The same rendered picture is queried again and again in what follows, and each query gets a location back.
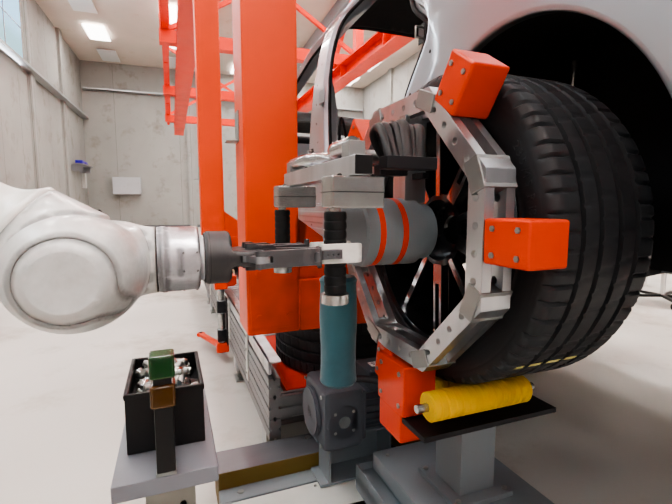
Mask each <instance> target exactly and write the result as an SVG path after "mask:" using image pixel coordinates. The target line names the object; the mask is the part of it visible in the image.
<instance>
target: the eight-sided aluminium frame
mask: <svg viewBox="0 0 672 504"><path fill-rule="evenodd" d="M437 91H438V87H427V88H425V89H419V91H418V92H416V93H414V94H412V95H410V96H407V97H405V98H403V99H401V100H399V101H397V102H395V103H392V104H390V105H388V106H386V107H384V108H378V110H377V111H375V112H374V114H373V116H372V118H371V120H370V121H369V127H368V130H367V132H366V135H365V138H364V141H365V149H369V150H374V148H373V146H372V144H371V141H370V138H369V131H370V129H371V127H372V126H373V125H374V124H375V123H382V122H388V121H390V120H394V121H396V120H398V119H400V116H403V115H405V114H407V115H408V116H409V117H410V119H412V118H415V117H418V116H421V115H422V120H427V121H428V120H430V121H431V123H432V124H433V126H434V127H435V129H436V130H437V132H438V134H439V135H440V137H441V138H442V140H443V141H444V143H445V144H446V146H447V147H448V149H449V150H450V152H451V153H452V155H453V157H454V158H455V160H456V161H457V163H458V164H459V166H460V167H461V169H462V170H463V172H464V173H465V175H466V177H467V180H468V210H467V240H466V270H465V294H464V297H463V299H462V300H461V302H460V303H459V304H458V305H457V306H456V307H455V308H454V310H453V311H452V312H451V313H450V314H449V315H448V317H447V318H446V319H445V320H444V321H443V322H442V323H441V325H440V326H439V327H438V328H437V329H436V330H435V331H434V333H433V334H432V335H431V336H430V337H429V338H426V337H424V336H422V335H420V334H418V333H416V332H414V331H412V330H410V329H408V328H406V327H404V326H403V325H401V324H399V323H398V322H397V321H396V319H395V317H394V314H393V312H392V309H391V307H390V304H389V302H388V299H387V296H386V294H385V291H384V289H383V286H382V284H381V281H380V279H379V276H378V273H377V271H376V268H375V266H354V265H352V264H347V268H348V274H351V275H354V276H355V277H356V278H357V284H356V290H357V297H358V300H359V303H360V305H361V308H362V311H363V314H364V317H365V320H366V323H367V326H368V327H367V330H368V331H369V333H370V335H371V338H372V339H373V340H374V341H375V342H376V343H378V341H379V342H380V343H381V344H382V345H383V346H384V347H385V348H387V349H388V350H390V351H391V352H393V353H394V354H396V355H397V356H399V357H400V358H402V359H403V360H405V361H406V362H408V363H409V364H411V365H412V366H413V368H417V369H418V370H420V371H421V372H426V371H432V370H438V369H444V368H448V367H449V366H450V365H451V364H452V363H456V359H458V358H459V357H460V356H461V355H462V354H463V353H464V352H465V351H466V350H467V349H468V348H469V347H470V346H471V345H472V344H473V343H474V342H475V341H476V340H478V339H479V338H480V337H481V336H482V335H483V334H484V333H485V332H486V331H487V330H488V329H489V328H490V327H491V326H492V325H493V324H494V323H495V322H496V321H498V320H499V319H502V318H503V316H504V314H505V313H506V312H507V311H508V310H509V309H510V298H511V296H512V293H513V291H512V290H511V274H512V268H507V267H501V266H496V265H490V264H485V263H484V235H485V220H486V219H488V218H514V208H515V189H516V188H517V187H518V185H517V181H516V167H515V166H514V165H513V164H512V162H511V159H510V156H508V155H506V154H505V153H504V152H503V150H502V149H501V148H500V147H499V145H498V144H497V143H496V141H495V140H494V139H493V137H492V136H491V135H490V134H489V132H488V131H487V130H486V128H485V127H484V126H483V124H482V123H481V122H480V120H479V119H474V118H463V117H453V116H451V115H450V114H449V113H448V112H447V111H446V110H445V109H444V108H443V107H442V106H441V105H440V104H439V103H438V102H437V101H435V96H436V93H437ZM363 274H364V275H363ZM364 276H365V277H364ZM365 279H366V280H365ZM366 281H367V283H366ZM367 284H368V286H367ZM368 287H369V288H368ZM369 289H370V291H369ZM370 292H371V294H370ZM371 295H372V296H371ZM372 298H373V299H372ZM373 300H374V302H373ZM374 303H375V305H374ZM375 306H376V307H375ZM376 309H377V310H376ZM377 311H378V313H377ZM378 314H379V316H378Z"/></svg>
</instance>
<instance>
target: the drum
mask: <svg viewBox="0 0 672 504"><path fill-rule="evenodd" d="M341 211H346V213H347V219H346V222H347V228H346V232H347V237H346V241H350V242H351V243H361V244H362V261H361V262H356V263H346V264H352V265H354V266H374V265H394V264H408V263H414V262H416V261H417V260H418V259H419V258H425V257H427V256H428V255H430V254H431V252H432V251H433V249H434V247H435V245H436V241H437V235H438V227H437V220H436V217H435V214H434V212H433V211H432V209H431V208H430V207H429V206H428V205H426V204H424V203H418V202H417V201H416V200H403V199H401V198H384V207H383V208H341Z"/></svg>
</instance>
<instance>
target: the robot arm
mask: <svg viewBox="0 0 672 504"><path fill-rule="evenodd" d="M361 261H362V244H361V243H351V242H350V241H347V243H341V244H324V242H310V241H309V239H304V244H302V243H300V242H297V243H274V244H270V243H266V242H261V243H254V242H250V241H247V242H242V244H241V246H237V247H232V241H231V236H230V234H229V232H228V231H205V233H203V234H202V235H199V231H198V228H197V227H195V226H181V227H165V226H160V227H157V228H156V227H149V226H142V225H138V224H134V223H131V222H126V221H115V220H110V218H109V216H108V215H106V214H104V213H102V212H100V211H98V210H95V209H93V208H91V207H89V206H87V205H85V204H83V203H81V202H79V201H77V200H75V199H73V198H71V197H69V196H67V195H65V194H63V193H61V192H59V191H57V190H55V189H53V188H51V187H45V188H40V189H31V190H26V189H19V188H15V187H11V186H9V185H6V184H4V183H1V182H0V301H1V303H2V304H3V306H4V307H5V308H6V309H7V310H8V311H9V312H10V313H11V314H12V315H13V316H14V317H16V318H17V319H18V320H20V321H21V322H23V323H24V324H26V325H28V326H30V327H32V328H35V329H38V330H40V331H44V332H48V333H54V334H79V333H84V332H89V331H92V330H96V329H98V328H101V327H103V326H105V325H107V324H109V323H111V322H113V321H115V320H116V319H118V318H119V317H121V316H122V315H123V314H124V313H126V312H127V311H128V310H129V309H130V308H131V307H132V306H133V305H134V303H135V302H136V301H137V300H138V298H140V297H141V296H143V295H147V294H151V293H159V292H163V293H167V292H172V291H181V290H183V291H185V290H193V289H196V290H199V288H200V286H201V280H204V282H205V283H207V284H215V283H228V282H230V281H231V279H232V275H233V271H232V269H233V267H236V266H237V267H242V268H245V270H246V271H255V270H263V269H271V268H285V267H300V266H317V268H318V269H320V268H322V264H336V263H356V262H361Z"/></svg>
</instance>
